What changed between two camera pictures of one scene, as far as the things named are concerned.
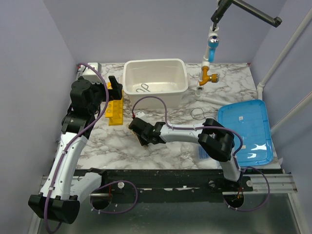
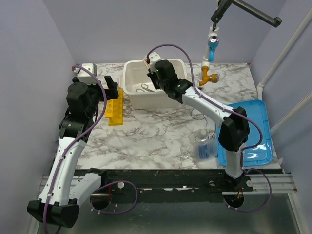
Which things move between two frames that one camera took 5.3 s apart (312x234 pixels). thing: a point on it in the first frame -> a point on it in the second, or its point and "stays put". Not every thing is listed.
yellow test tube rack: x=114 y=109 stays put
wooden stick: x=136 y=136 -> x=145 y=62
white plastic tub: x=166 y=78 stays put
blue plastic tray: x=248 y=119 stays put
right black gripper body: x=143 y=140 -> x=157 y=84
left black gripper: x=116 y=93 stays put
